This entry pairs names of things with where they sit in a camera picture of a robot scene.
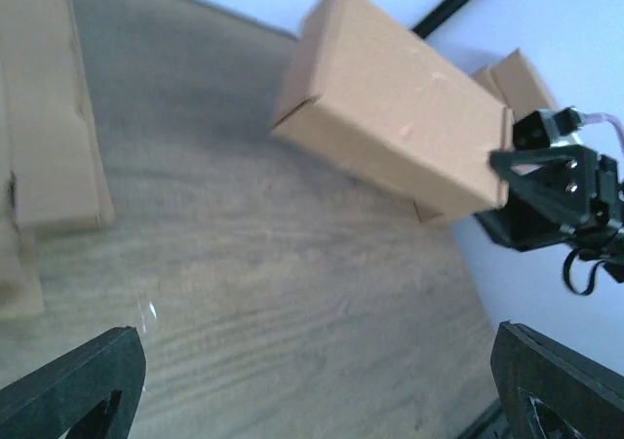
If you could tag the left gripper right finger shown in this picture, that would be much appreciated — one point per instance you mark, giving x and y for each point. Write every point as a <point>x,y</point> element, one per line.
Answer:
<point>548,390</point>

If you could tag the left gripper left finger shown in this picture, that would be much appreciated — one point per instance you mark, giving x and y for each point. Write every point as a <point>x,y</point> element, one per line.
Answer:
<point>91,391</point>

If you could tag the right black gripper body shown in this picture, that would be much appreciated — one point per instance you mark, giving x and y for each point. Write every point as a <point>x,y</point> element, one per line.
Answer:
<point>603,237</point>

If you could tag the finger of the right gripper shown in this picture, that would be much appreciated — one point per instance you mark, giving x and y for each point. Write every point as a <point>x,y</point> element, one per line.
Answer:
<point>558,183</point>
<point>527,225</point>

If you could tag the stack of flat cardboard sheets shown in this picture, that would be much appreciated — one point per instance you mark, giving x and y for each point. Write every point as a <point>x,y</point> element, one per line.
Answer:
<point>52,179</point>

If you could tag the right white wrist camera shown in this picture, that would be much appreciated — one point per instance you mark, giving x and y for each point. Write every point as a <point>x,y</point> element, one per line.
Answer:
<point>544,127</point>

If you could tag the black aluminium frame rail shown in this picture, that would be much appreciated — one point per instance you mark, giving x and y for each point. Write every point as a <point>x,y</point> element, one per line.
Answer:
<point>491,424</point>

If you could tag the right black frame post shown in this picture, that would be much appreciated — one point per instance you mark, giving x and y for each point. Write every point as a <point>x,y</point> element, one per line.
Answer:
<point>439,15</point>

